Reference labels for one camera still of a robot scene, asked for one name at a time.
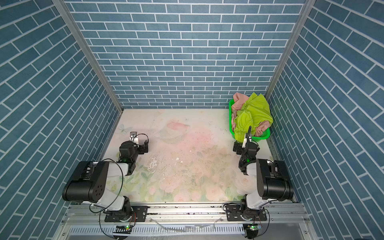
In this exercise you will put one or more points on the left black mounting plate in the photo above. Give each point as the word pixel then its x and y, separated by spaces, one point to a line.
pixel 135 214

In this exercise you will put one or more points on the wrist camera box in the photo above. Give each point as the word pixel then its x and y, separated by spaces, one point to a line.
pixel 134 137
pixel 248 137

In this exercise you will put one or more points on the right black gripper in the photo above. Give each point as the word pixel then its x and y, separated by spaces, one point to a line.
pixel 240 147

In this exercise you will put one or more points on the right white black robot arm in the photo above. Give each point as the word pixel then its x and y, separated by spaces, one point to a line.
pixel 272 180

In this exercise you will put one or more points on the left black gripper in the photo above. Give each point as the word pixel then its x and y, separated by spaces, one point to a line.
pixel 142 147

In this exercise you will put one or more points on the left aluminium corner post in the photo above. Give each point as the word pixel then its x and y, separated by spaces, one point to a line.
pixel 81 41

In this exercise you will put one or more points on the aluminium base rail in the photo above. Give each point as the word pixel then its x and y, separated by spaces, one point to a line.
pixel 210 213

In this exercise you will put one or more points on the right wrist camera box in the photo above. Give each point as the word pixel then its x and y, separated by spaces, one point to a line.
pixel 248 137

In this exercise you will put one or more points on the right aluminium corner post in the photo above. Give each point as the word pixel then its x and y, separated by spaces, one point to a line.
pixel 290 45

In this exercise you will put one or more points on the green plastic basket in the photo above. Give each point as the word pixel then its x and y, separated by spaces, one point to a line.
pixel 266 134

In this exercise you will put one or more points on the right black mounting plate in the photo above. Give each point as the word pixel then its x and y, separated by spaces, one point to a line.
pixel 235 213

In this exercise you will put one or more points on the pink shorts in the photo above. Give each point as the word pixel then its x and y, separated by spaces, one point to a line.
pixel 238 102

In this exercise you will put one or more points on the lime green shorts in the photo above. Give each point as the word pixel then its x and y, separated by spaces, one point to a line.
pixel 255 114

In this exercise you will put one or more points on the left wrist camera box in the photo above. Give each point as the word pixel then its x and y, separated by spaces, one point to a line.
pixel 134 137

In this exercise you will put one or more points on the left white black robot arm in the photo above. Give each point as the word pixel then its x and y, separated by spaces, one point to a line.
pixel 89 179

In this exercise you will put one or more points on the aluminium corner post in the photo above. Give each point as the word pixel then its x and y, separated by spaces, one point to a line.
pixel 81 41
pixel 290 45

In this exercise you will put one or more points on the black mounting plate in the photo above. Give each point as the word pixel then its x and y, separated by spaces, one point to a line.
pixel 235 213
pixel 135 214

